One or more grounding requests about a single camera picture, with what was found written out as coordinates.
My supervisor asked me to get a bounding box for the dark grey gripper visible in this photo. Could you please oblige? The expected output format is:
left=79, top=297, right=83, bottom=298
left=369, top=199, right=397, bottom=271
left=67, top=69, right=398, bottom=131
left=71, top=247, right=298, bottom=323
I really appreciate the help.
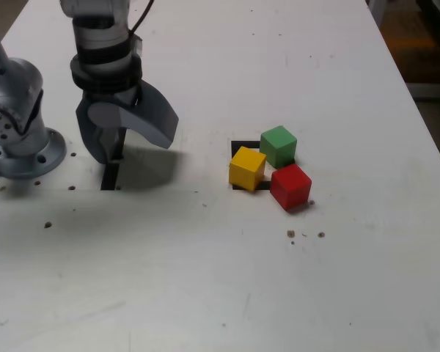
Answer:
left=76, top=80, right=180, bottom=165

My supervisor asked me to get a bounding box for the yellow cube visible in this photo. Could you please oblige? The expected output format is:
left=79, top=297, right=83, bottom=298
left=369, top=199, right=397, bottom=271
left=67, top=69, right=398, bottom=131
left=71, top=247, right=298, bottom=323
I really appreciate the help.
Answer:
left=228, top=146, right=268, bottom=192

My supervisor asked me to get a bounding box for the green cube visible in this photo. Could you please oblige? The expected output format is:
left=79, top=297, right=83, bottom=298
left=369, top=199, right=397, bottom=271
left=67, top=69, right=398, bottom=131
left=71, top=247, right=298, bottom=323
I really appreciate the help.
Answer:
left=260, top=125, right=298, bottom=169

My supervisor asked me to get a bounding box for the red cube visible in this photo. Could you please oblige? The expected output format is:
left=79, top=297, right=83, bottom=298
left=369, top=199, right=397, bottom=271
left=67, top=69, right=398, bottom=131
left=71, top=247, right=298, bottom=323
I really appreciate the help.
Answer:
left=269, top=163, right=312, bottom=211

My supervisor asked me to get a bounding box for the black tape square outline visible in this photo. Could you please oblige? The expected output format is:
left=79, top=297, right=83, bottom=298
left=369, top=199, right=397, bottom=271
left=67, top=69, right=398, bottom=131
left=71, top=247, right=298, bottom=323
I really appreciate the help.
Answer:
left=230, top=140, right=274, bottom=191

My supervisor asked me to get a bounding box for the black tape strip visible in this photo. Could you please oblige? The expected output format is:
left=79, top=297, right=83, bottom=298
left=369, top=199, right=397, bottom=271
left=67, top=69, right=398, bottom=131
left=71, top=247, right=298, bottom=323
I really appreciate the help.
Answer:
left=100, top=126, right=126, bottom=191

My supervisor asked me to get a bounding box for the grey metal bar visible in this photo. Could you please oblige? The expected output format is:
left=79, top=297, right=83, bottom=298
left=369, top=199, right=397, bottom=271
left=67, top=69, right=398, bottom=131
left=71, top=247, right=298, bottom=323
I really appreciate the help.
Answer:
left=406, top=82, right=440, bottom=100

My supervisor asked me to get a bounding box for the black cable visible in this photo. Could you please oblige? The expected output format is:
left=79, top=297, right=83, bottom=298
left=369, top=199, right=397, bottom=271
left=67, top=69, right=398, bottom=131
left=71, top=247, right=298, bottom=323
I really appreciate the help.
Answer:
left=128, top=0, right=156, bottom=37

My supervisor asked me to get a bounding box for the grey metal post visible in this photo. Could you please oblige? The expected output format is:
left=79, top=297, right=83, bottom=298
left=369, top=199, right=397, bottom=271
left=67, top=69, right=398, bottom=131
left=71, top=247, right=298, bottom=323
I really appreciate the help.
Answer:
left=366, top=0, right=386, bottom=26

